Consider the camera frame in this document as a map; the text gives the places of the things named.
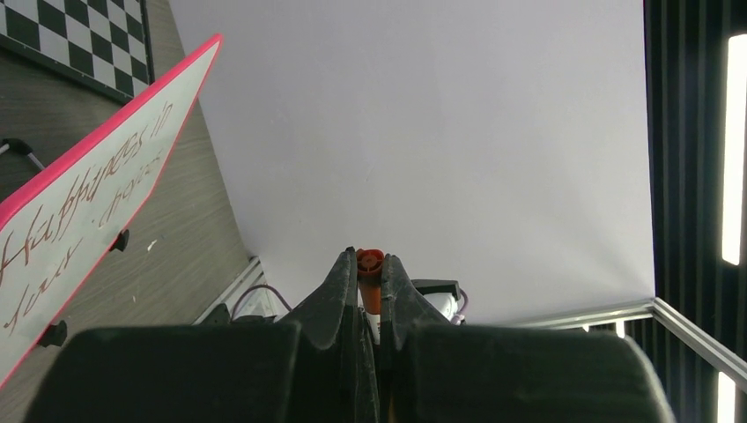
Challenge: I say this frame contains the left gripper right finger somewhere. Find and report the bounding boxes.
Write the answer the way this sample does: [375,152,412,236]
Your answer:
[380,255,675,422]

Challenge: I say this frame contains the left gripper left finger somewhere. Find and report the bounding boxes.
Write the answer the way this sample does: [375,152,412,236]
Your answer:
[25,248,365,422]

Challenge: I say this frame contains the white marker pen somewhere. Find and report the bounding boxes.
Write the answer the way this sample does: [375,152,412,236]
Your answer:
[365,311,381,345]

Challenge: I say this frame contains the red marker cap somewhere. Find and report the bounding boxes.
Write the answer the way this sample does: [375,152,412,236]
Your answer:
[356,249,385,315]

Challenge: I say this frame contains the pink framed whiteboard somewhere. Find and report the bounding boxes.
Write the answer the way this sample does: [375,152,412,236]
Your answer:
[1,34,224,380]

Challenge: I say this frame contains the metal whiteboard stand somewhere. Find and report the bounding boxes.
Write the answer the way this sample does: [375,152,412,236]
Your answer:
[1,138,46,171]

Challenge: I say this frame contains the black white checkerboard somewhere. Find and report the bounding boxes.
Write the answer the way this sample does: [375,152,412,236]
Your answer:
[1,0,155,104]

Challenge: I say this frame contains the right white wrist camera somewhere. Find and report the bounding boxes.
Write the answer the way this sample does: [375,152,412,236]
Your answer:
[412,279,469,325]

